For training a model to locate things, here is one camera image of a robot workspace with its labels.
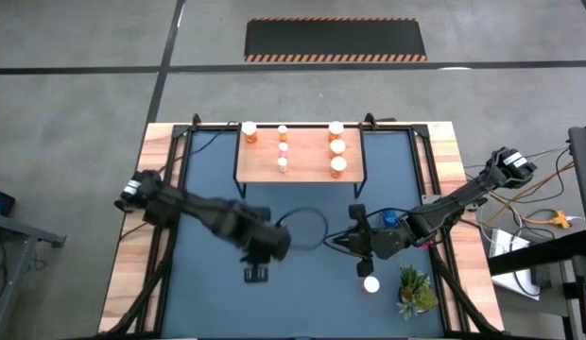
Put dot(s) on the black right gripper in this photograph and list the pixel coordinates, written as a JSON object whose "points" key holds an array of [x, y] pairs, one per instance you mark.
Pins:
{"points": [[385, 243]]}

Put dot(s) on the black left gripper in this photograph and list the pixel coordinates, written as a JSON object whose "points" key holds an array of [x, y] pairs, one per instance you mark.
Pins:
{"points": [[269, 250]]}

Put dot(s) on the blue Tums bottle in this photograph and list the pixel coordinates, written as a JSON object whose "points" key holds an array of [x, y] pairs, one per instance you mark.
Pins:
{"points": [[390, 218]]}

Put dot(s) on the small pink pill bottle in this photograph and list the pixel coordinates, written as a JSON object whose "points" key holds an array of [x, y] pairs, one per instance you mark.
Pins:
{"points": [[283, 146]]}

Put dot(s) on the small orange pill bottle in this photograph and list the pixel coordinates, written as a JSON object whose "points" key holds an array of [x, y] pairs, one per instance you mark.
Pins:
{"points": [[282, 128]]}

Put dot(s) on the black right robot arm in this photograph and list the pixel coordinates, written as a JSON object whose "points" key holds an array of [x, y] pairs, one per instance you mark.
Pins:
{"points": [[463, 198]]}

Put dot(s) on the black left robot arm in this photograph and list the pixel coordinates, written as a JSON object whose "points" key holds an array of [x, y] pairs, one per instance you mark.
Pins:
{"points": [[203, 215]]}

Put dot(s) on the wooden shelf black metal legs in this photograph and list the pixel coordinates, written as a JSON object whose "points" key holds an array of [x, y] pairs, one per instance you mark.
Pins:
{"points": [[307, 160]]}

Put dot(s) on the blue-grey table mat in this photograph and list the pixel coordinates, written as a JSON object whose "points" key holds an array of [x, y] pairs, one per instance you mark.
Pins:
{"points": [[212, 293]]}

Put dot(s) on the potted succulent plant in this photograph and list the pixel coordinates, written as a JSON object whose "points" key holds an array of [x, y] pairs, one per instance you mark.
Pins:
{"points": [[416, 297]]}

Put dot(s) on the white box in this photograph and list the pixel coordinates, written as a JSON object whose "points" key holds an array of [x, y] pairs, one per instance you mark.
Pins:
{"points": [[503, 243]]}

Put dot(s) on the black side desk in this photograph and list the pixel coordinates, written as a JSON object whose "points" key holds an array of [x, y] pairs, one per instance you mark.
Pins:
{"points": [[548, 250]]}

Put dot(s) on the black hazard-striped floor mat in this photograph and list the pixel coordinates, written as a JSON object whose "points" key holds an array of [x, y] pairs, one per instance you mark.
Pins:
{"points": [[335, 38]]}

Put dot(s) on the yellow power splitter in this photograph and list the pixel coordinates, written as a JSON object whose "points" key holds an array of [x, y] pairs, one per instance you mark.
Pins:
{"points": [[560, 219]]}

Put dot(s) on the grey monitor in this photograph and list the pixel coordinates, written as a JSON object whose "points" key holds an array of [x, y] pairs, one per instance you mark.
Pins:
{"points": [[583, 179]]}

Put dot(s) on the grey metal desk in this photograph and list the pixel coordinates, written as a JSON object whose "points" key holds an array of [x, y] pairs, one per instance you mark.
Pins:
{"points": [[19, 231]]}

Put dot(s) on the dark device blue light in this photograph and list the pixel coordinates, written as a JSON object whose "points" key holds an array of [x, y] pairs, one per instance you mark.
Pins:
{"points": [[1, 203]]}

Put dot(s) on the black aluminium table frame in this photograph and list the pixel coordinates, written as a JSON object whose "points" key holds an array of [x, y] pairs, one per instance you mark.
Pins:
{"points": [[180, 130]]}

